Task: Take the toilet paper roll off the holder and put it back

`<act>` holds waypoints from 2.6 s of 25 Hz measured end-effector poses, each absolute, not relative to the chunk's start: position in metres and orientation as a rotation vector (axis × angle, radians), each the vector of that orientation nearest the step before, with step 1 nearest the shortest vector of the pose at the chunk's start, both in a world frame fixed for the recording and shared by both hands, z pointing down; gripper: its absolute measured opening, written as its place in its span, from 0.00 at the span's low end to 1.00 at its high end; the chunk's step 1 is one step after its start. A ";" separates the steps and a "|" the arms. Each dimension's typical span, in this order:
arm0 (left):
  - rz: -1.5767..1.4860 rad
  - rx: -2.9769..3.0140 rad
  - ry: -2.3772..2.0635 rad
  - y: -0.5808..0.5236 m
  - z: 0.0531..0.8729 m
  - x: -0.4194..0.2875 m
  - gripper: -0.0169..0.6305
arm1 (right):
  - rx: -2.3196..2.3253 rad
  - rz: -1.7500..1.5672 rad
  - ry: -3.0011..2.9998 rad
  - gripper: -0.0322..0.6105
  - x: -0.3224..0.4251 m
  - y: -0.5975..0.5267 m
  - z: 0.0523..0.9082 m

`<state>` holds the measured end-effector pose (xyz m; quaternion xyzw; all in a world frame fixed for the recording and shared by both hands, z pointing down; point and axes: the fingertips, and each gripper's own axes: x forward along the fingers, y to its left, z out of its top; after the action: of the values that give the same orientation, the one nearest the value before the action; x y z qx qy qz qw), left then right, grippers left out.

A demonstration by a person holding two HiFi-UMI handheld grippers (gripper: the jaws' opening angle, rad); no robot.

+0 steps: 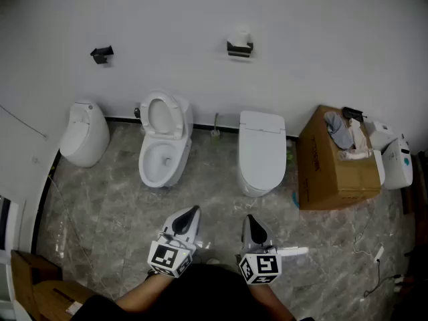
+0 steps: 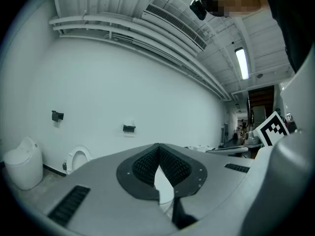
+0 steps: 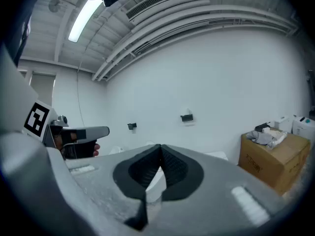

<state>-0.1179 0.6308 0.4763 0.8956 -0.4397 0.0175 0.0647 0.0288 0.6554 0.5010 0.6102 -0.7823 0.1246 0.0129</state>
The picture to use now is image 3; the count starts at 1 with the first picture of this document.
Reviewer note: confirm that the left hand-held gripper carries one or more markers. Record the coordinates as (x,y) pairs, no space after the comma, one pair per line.
(37,119)

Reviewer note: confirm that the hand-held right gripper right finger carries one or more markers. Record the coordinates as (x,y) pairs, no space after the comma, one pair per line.
(216,181)

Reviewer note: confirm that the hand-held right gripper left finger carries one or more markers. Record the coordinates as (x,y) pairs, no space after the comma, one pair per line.
(103,181)

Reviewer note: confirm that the black toilet paper holder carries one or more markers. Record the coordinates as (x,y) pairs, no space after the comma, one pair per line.
(187,117)

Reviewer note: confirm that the person's left hand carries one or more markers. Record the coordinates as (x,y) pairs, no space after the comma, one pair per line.
(96,150)

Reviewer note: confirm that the brown cardboard box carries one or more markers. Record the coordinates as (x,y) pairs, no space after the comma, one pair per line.
(268,163)

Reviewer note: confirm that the grey crumpled cloth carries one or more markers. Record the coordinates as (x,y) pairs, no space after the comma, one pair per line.
(261,137)

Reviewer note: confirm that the grey window blind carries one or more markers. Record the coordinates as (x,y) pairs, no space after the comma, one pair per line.
(42,88)

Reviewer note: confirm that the small black device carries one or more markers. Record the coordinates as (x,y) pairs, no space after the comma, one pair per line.
(262,126)

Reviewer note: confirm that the clear plastic wrapped bundle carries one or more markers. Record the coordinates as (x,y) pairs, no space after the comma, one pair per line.
(278,138)

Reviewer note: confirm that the small white container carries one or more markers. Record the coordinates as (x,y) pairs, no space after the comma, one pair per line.
(282,123)

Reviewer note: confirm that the white appliance with teal cap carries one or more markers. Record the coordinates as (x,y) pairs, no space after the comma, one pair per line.
(302,130)

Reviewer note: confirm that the long ceiling light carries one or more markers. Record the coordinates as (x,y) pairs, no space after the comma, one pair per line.
(83,18)

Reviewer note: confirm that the round ceiling smoke detector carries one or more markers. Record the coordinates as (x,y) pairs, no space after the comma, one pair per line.
(54,5)

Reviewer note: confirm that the person's dark shirt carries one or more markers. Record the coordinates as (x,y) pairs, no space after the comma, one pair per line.
(22,16)

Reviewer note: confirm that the white ceiling pipes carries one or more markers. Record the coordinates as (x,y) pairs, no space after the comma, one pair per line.
(187,26)

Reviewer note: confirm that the white ceiling air vent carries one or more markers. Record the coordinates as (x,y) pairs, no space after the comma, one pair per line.
(167,0)

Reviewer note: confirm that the small black wall holder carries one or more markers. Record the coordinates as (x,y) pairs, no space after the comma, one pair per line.
(132,125)

